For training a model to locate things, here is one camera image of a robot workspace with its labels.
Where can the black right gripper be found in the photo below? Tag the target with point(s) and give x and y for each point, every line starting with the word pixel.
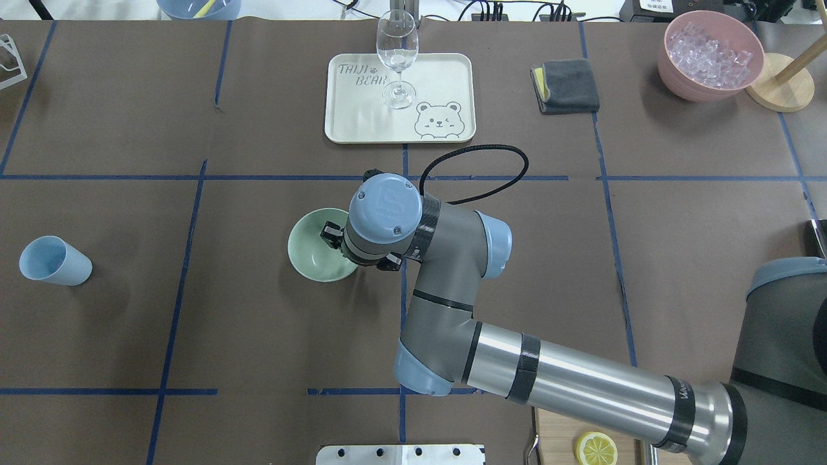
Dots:
pixel 333 234

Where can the green bowl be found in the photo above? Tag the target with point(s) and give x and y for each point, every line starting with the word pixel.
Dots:
pixel 310 255

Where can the light blue cup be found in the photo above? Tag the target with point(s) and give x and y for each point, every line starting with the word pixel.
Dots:
pixel 50 259

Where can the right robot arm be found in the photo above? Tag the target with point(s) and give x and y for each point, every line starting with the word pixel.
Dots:
pixel 772 406

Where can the blue bowl with fork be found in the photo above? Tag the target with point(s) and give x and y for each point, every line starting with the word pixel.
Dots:
pixel 201 10

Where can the pink bowl of ice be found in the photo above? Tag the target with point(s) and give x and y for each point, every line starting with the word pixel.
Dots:
pixel 707 56

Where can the metal ice scoop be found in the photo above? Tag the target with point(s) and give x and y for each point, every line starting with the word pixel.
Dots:
pixel 815 238

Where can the cream bear tray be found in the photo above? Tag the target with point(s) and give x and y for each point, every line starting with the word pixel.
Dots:
pixel 443 112

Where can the clear wine glass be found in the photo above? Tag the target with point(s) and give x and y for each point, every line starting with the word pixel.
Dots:
pixel 397 45

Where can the grey folded cloth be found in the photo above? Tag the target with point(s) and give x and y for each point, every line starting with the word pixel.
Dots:
pixel 565 87

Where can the wooden cutting board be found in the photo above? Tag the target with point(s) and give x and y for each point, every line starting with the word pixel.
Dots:
pixel 558 435

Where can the lemon half slice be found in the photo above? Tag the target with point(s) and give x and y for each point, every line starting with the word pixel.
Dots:
pixel 593 448

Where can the wooden stand round base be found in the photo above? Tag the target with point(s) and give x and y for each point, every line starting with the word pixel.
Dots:
pixel 784 84

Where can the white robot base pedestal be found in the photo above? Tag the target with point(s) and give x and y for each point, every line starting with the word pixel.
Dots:
pixel 402 454

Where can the white wire cup rack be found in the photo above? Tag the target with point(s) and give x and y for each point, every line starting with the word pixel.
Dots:
pixel 13 70

